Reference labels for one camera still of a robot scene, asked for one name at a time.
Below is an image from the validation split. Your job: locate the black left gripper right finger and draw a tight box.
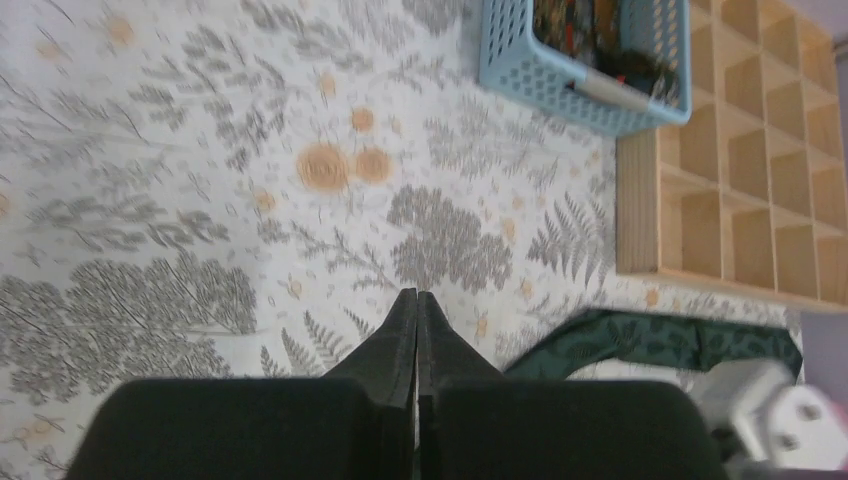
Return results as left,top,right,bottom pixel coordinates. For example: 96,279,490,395
417,292,727,479

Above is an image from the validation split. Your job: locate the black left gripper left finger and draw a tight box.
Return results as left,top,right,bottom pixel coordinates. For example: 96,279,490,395
67,289,418,479

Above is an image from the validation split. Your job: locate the dark green leaf tie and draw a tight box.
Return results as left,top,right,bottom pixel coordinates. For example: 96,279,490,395
505,308,803,380

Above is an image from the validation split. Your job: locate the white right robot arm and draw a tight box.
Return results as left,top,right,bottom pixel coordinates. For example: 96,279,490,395
689,359,847,479

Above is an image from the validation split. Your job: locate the wooden compartment tray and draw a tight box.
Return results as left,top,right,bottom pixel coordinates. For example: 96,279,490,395
616,1,847,311

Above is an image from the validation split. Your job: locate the light blue plastic basket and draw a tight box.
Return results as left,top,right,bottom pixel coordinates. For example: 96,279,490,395
479,1,693,136

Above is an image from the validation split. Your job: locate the orange grey floral tie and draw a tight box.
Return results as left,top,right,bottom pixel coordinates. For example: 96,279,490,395
591,0,679,104

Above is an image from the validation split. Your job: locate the black gold patterned tie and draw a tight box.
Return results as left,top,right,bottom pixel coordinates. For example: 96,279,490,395
533,0,597,64

